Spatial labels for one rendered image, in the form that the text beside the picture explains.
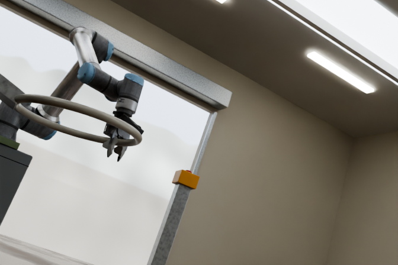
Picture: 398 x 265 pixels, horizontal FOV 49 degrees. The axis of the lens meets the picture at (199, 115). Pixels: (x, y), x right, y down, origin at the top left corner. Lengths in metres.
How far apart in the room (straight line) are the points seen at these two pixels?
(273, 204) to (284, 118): 1.61
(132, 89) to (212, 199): 5.60
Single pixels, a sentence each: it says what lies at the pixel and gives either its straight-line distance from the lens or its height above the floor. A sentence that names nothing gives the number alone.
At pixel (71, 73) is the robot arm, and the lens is 2.58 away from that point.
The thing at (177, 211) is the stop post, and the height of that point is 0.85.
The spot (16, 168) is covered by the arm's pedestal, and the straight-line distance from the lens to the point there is 2.51.
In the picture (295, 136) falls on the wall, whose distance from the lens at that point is 8.41.
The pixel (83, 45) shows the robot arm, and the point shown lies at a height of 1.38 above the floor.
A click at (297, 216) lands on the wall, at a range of 8.33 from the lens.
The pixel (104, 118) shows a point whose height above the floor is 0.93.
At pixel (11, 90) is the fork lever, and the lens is 1.63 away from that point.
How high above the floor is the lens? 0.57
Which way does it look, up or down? 19 degrees up
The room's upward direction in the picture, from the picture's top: 20 degrees clockwise
